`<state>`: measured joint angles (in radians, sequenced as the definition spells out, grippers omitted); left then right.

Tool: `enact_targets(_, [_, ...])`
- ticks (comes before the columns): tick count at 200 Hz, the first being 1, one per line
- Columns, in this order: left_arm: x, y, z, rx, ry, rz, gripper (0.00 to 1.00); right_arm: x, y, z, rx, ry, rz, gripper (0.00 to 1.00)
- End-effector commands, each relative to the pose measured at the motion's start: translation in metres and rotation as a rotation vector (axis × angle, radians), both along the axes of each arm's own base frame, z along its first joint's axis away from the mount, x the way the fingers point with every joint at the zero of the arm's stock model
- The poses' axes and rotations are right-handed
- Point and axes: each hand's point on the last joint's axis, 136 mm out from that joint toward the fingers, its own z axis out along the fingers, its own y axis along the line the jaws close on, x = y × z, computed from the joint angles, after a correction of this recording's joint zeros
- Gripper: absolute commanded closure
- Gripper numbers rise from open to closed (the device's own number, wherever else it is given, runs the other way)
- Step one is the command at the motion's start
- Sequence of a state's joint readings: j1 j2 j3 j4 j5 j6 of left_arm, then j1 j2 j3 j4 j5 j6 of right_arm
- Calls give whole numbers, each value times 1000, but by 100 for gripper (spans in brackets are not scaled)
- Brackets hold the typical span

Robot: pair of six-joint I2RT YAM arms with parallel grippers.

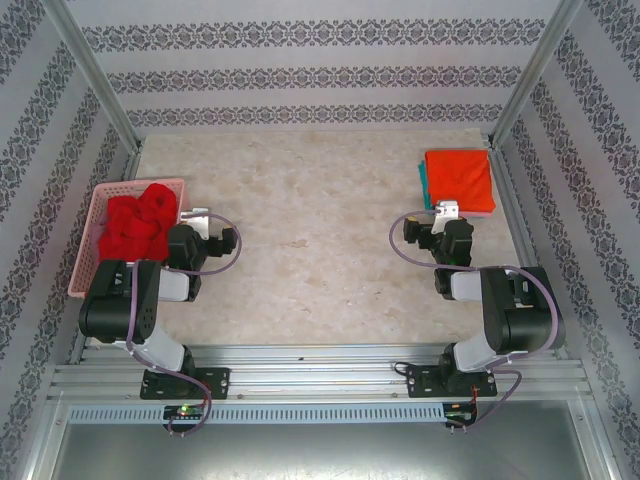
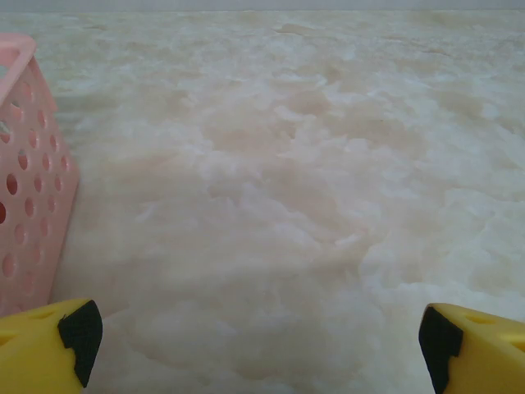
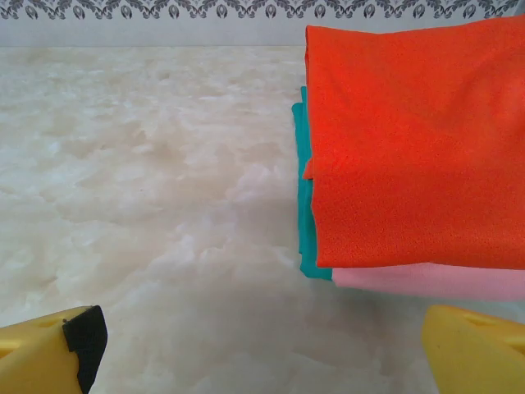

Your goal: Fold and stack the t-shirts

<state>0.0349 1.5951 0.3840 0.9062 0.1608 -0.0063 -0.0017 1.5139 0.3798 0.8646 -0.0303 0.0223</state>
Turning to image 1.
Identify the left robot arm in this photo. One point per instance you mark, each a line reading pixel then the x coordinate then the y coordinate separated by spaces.
pixel 115 300

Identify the orange folded t-shirt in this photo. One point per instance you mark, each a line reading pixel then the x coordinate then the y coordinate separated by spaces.
pixel 460 180

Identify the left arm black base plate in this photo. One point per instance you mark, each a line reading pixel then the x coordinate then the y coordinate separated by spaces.
pixel 220 382

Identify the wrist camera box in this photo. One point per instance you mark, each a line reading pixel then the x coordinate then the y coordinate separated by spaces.
pixel 197 220
pixel 446 210

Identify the left controller circuit board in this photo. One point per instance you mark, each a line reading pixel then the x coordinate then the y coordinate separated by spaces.
pixel 185 411

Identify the teal folded t-shirt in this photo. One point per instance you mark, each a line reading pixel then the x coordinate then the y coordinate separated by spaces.
pixel 424 185

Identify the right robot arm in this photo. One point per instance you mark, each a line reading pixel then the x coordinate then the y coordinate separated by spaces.
pixel 525 320

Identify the pink plastic basket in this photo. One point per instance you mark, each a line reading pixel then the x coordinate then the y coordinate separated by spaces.
pixel 85 270

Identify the red t-shirt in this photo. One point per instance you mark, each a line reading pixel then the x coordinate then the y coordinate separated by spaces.
pixel 135 225

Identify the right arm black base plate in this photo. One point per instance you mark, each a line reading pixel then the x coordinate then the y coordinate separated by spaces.
pixel 417 382

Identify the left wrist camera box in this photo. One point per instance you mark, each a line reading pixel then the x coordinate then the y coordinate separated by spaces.
pixel 197 220

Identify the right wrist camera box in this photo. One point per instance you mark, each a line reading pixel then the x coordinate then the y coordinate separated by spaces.
pixel 446 210

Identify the grey metal sheet panel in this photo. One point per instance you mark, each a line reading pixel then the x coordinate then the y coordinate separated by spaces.
pixel 320 450

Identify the controller circuit board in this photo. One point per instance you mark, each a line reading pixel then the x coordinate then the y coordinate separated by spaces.
pixel 185 411
pixel 460 414

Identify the aluminium cross rail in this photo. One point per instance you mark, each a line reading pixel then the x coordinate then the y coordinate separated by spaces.
pixel 320 375

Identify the aluminium frame post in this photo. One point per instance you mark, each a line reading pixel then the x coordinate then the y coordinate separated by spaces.
pixel 95 75
pixel 531 75

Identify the right controller circuit board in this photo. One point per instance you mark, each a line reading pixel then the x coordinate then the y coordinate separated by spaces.
pixel 460 414

